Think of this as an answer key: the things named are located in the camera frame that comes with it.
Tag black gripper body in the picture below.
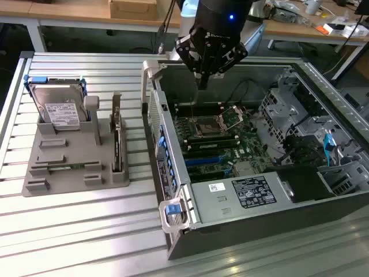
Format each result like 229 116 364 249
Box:
191 0 254 73

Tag graphics card with fan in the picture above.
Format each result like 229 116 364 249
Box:
108 91 128 174

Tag metal socket cover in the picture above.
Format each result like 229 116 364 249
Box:
219 106 244 130

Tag black RAM slot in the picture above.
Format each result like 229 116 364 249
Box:
172 102 225 118

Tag metal disk bay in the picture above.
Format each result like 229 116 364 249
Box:
259 86 315 151

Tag brown cardboard box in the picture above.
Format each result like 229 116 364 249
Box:
108 0 158 20

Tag heap of metal parts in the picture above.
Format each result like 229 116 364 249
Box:
270 0 314 25

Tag CPU socket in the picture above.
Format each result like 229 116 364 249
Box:
194 115 228 138

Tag green motherboard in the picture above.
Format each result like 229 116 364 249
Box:
172 105 273 184

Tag black RAM stick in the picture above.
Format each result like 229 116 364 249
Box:
184 137 242 151

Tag white cup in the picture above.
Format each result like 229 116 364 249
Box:
305 0 321 15

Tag orange and white box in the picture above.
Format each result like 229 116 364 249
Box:
315 22 347 36

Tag blue expansion slot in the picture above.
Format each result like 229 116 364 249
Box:
184 155 225 167

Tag silver chipset heatsink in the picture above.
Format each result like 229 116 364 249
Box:
235 163 256 175

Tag black cooling fan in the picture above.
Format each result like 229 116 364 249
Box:
284 135 326 168

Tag black expansion slot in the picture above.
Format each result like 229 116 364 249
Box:
187 170 228 181

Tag small white boxes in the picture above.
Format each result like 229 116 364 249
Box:
341 24 369 38

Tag grey computer case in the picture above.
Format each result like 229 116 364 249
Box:
337 86 369 116

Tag long wooden desk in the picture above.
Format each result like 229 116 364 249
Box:
0 0 181 53

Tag black monitor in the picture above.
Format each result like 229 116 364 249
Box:
353 0 369 15

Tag hard disk with blue carrier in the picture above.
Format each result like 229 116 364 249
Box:
23 74 89 132

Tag black plastic shroud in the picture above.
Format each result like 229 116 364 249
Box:
263 166 337 204

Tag grey power supply unit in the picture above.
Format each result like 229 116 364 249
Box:
190 171 295 224

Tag grey parts rack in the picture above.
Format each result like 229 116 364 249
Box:
22 95 131 198

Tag green RAM stick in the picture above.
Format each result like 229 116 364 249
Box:
47 163 87 171

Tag open grey PC case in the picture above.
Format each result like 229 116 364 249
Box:
140 59 369 260

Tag hanging cable with plug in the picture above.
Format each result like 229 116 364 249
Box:
157 0 177 56

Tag thin black wire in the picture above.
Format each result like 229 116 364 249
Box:
230 79 268 104

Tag blue wire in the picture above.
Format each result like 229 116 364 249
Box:
324 133 337 168

